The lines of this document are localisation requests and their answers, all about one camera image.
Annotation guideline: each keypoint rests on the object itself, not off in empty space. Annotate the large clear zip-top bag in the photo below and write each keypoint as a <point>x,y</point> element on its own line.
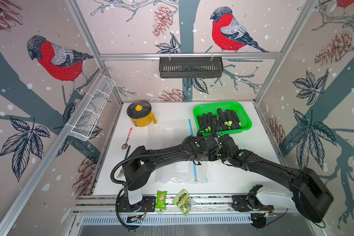
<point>182,173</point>

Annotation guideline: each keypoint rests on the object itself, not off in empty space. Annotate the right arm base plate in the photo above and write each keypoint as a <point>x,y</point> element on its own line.
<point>246,203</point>

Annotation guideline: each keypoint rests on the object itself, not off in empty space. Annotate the black hanging wire shelf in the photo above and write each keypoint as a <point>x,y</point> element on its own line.
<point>190,67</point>

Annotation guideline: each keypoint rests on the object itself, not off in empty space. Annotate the pink handled spoon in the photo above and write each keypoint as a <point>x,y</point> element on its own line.
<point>125,145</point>

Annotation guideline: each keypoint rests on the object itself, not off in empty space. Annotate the eggplant in basket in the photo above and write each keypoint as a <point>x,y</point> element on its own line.
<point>224,121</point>

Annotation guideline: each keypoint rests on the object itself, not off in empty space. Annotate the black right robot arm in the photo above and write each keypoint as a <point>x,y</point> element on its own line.
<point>310,197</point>

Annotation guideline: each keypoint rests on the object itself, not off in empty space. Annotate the small green snack packet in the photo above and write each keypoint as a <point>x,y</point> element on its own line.
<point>161,200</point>

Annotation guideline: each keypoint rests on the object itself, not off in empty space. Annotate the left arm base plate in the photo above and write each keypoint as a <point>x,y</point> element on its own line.
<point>147,204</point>

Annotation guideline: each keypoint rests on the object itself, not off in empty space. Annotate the green printed snack bag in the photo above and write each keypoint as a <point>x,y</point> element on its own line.
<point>183,201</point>

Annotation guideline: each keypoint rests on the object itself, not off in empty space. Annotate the small clear zip-top bag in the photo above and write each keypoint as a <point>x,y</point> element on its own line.
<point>168,133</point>

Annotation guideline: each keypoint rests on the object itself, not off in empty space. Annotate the green plastic basket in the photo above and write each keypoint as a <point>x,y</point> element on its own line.
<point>231,105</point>

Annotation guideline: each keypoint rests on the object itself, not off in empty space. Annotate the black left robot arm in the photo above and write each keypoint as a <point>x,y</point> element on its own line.
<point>134,172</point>

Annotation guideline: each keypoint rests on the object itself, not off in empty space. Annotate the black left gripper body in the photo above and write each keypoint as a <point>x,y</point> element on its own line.
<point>207,157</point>

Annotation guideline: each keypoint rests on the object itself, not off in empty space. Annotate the yellow pot with lid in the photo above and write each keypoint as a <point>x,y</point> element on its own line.
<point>140,113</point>

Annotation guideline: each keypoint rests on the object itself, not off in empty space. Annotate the white wire mesh basket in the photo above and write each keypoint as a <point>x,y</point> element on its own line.
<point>86,123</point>

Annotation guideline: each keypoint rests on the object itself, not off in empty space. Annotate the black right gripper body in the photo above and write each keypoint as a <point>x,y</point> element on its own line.
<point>225,156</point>

